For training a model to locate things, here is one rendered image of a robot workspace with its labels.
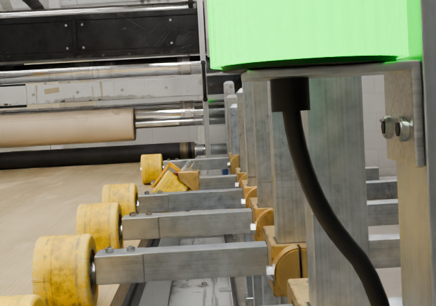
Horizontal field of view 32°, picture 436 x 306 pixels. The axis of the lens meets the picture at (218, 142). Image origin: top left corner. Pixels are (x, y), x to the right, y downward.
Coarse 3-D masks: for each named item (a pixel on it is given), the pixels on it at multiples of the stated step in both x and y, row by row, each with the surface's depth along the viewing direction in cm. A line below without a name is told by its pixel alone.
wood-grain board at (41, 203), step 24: (96, 168) 268; (120, 168) 262; (0, 192) 203; (24, 192) 199; (48, 192) 196; (72, 192) 193; (96, 192) 190; (144, 192) 184; (0, 216) 155; (24, 216) 153; (48, 216) 151; (72, 216) 149; (0, 240) 125; (24, 240) 124; (144, 240) 124; (0, 264) 105; (24, 264) 104; (0, 288) 90; (24, 288) 89; (120, 288) 89
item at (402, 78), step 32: (256, 64) 21; (288, 64) 21; (320, 64) 21; (352, 64) 21; (384, 64) 21; (416, 64) 21; (288, 96) 23; (416, 96) 22; (288, 128) 23; (384, 128) 24; (416, 128) 22; (416, 160) 22; (320, 192) 23; (352, 256) 23
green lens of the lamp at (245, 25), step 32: (224, 0) 21; (256, 0) 20; (288, 0) 20; (320, 0) 20; (352, 0) 20; (384, 0) 21; (224, 32) 21; (256, 32) 21; (288, 32) 20; (320, 32) 20; (352, 32) 20; (384, 32) 21; (224, 64) 22
